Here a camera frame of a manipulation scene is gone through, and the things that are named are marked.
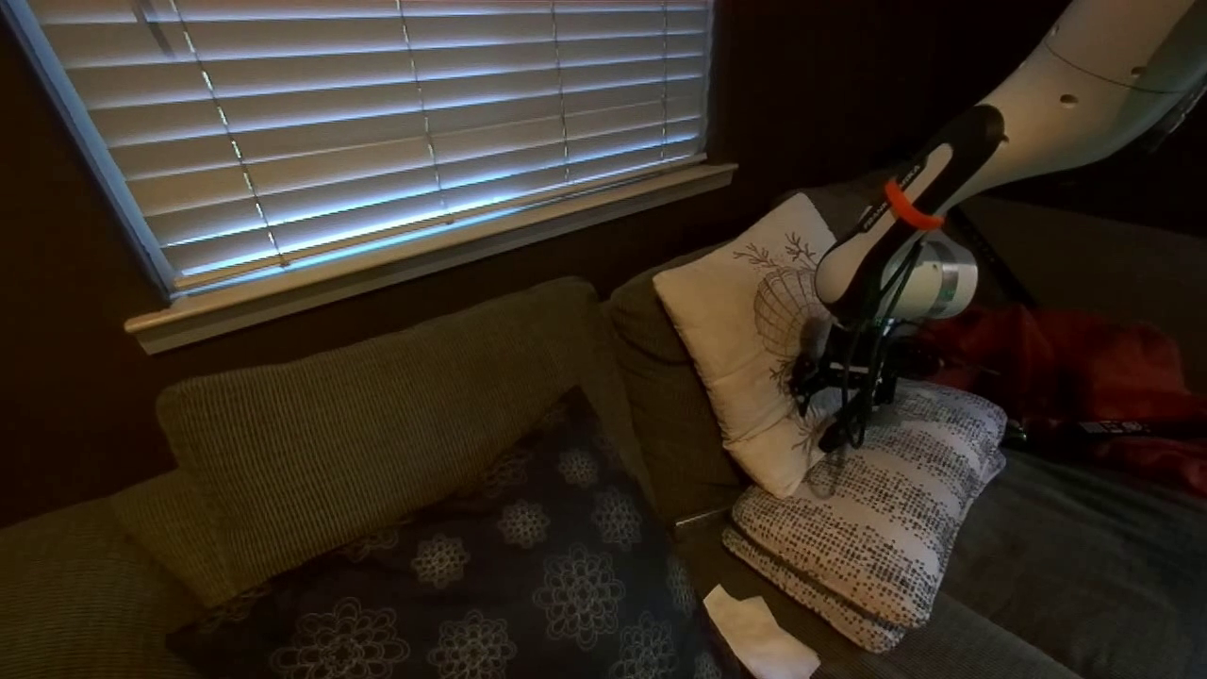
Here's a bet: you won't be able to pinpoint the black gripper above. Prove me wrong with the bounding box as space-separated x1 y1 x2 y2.
788 322 897 410

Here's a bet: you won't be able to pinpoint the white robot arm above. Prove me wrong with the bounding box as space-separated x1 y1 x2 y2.
792 0 1207 410

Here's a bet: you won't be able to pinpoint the white shell print pillow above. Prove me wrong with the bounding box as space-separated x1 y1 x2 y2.
653 193 832 500

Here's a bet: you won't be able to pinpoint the dark floral pattern pillow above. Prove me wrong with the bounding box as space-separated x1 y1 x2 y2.
165 394 719 679

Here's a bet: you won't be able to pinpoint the grey corner back cushion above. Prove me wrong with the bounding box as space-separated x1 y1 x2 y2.
602 174 877 520

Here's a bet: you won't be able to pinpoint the white tissue paper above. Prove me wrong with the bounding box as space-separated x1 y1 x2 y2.
701 585 821 679

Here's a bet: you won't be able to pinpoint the red blanket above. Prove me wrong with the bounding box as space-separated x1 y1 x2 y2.
910 306 1207 493

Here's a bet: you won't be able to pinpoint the olive green sofa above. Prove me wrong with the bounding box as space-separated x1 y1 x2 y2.
0 155 1207 679

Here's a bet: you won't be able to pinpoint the olive sofa back cushion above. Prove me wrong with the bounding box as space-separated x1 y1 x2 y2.
159 281 639 604

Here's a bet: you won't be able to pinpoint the white window blinds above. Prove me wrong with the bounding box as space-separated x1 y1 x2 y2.
3 0 712 300

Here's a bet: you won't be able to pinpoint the wooden window sill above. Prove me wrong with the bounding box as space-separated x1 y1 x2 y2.
123 163 735 355

